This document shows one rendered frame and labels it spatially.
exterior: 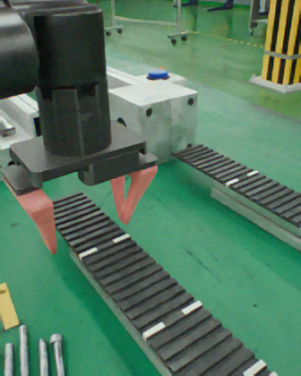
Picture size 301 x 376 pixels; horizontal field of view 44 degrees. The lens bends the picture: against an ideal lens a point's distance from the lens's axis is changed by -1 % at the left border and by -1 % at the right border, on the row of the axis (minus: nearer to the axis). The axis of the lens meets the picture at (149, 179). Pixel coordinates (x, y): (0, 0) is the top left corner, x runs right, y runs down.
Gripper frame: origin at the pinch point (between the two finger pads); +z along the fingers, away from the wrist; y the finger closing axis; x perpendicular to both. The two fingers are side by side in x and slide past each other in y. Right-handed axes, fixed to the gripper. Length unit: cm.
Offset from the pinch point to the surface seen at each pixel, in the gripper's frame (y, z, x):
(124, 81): -21.2, -5.0, -28.0
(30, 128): -2.2, -3.0, -21.5
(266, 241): -15.7, 3.1, 9.0
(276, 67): -289, 62, -201
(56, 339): 7.1, 2.2, 8.4
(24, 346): 9.3, 2.5, 7.3
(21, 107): -2.3, -5.1, -24.5
